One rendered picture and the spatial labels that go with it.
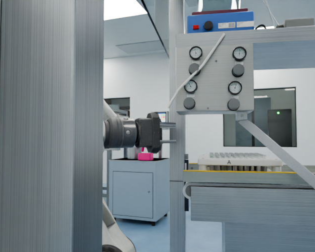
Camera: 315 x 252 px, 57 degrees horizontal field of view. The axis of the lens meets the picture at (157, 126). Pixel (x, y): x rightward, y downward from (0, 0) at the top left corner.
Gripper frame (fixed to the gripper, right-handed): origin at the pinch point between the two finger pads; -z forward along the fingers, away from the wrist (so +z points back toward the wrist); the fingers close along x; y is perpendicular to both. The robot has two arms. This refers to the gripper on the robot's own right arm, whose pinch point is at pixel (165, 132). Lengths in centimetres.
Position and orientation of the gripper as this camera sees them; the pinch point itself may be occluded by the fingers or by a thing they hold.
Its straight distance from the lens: 89.8
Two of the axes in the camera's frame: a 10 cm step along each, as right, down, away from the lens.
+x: 0.1, 10.0, -0.5
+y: 3.8, -0.5, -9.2
